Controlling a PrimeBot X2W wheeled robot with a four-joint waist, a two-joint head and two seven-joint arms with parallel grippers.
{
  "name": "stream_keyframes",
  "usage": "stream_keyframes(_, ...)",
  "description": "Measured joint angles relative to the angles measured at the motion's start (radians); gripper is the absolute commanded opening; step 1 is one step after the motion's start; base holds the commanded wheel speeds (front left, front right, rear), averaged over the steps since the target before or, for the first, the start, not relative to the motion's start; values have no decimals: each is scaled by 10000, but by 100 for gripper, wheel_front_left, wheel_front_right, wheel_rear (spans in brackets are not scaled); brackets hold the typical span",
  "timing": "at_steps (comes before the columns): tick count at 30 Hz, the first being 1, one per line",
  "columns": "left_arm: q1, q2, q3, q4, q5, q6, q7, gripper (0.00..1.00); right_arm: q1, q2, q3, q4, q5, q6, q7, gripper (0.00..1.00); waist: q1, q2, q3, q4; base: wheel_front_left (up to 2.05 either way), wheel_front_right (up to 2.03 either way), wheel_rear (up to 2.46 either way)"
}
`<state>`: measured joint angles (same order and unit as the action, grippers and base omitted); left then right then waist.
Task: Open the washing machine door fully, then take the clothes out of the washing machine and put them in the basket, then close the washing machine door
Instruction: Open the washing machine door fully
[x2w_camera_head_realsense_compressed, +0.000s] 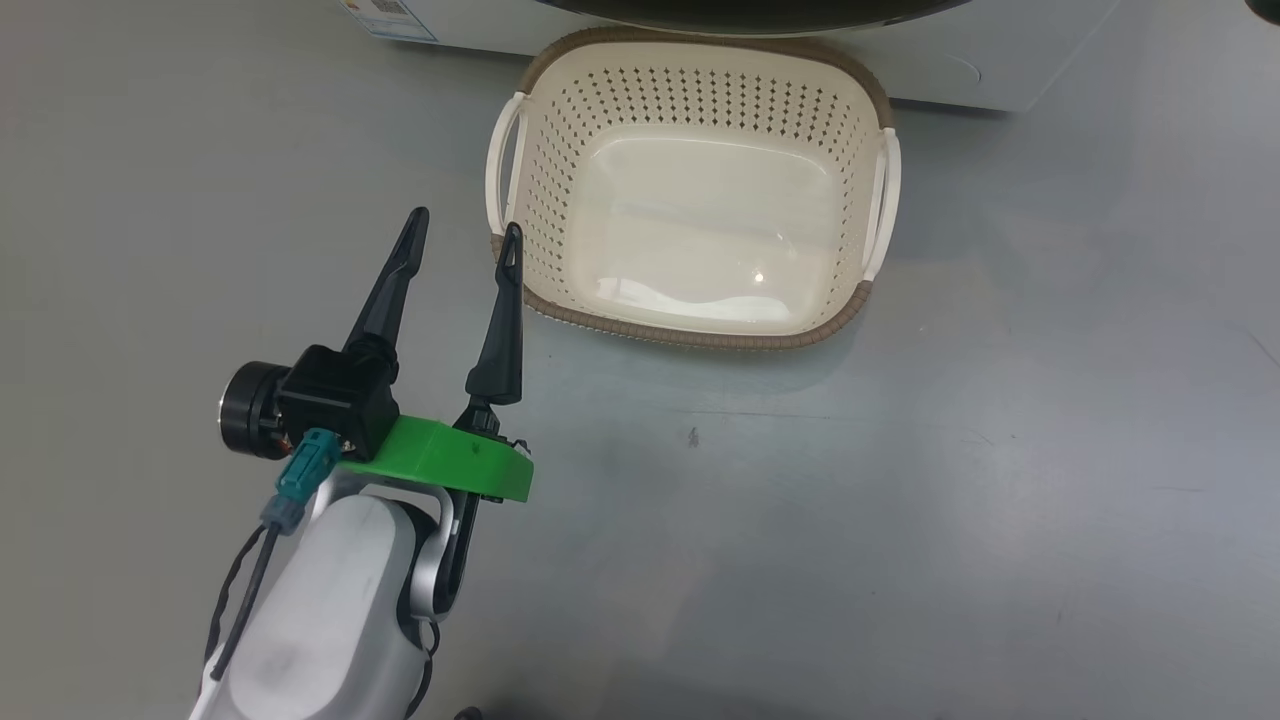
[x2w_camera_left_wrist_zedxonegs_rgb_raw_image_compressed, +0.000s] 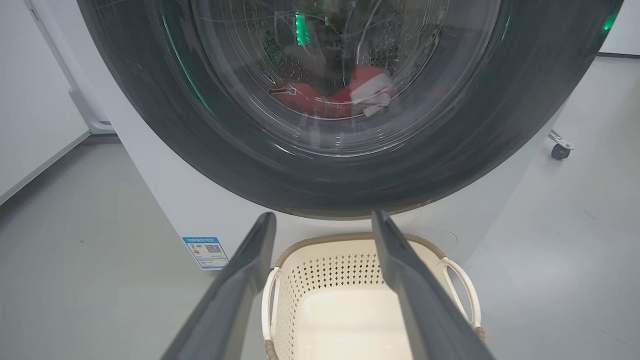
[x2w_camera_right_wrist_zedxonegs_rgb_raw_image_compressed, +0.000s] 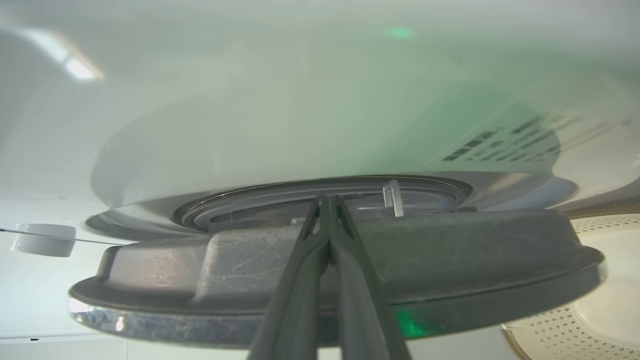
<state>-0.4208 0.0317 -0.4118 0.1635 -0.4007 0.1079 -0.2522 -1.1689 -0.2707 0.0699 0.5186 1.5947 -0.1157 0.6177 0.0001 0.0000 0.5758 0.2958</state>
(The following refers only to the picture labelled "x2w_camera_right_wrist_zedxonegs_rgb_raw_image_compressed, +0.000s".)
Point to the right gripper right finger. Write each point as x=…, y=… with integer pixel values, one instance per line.
x=365, y=310

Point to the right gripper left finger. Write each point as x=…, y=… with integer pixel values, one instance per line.
x=295, y=300

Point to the round black glass washer door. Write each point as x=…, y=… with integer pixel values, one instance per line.
x=450, y=265

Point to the grey rubber door gasket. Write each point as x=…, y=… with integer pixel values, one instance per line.
x=240, y=205

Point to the white front-load washing machine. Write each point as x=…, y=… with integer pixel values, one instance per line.
x=250, y=100

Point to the cream perforated laundry basket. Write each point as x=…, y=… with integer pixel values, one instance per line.
x=600, y=280

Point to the grey warning sticker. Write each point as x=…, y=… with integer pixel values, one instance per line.
x=500, y=142

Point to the white washer control knob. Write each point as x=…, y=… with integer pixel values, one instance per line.
x=42, y=240

